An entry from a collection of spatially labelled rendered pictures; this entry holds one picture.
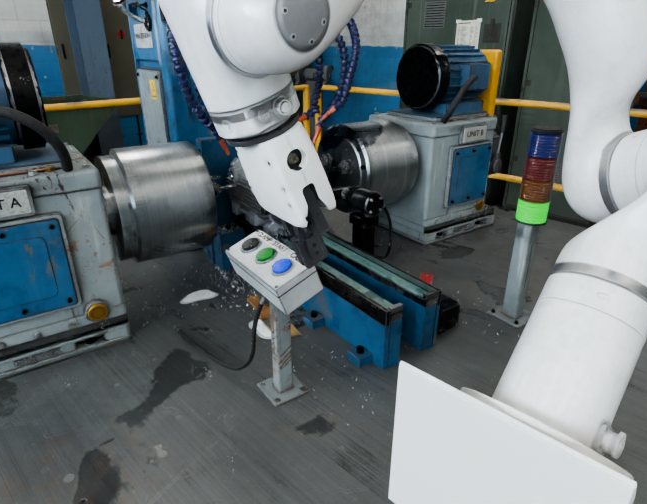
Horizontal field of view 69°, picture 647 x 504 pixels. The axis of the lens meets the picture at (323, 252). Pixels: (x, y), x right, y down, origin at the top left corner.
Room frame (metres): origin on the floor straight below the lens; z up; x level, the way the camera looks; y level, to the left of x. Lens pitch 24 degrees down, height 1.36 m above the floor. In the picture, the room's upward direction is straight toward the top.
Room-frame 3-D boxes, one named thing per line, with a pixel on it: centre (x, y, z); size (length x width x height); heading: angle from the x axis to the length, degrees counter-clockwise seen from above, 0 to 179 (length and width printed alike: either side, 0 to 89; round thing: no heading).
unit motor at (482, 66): (1.52, -0.41, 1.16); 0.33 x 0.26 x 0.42; 125
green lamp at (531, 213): (0.92, -0.43, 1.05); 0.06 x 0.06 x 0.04
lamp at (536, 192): (0.92, -0.43, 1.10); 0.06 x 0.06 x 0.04
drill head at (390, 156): (1.38, -0.15, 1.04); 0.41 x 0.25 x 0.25; 125
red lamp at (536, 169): (0.92, -0.43, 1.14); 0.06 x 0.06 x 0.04
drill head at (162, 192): (0.99, 0.42, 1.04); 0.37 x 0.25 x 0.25; 125
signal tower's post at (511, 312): (0.92, -0.43, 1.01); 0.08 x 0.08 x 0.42; 35
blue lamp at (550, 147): (0.92, -0.43, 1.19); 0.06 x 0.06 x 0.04
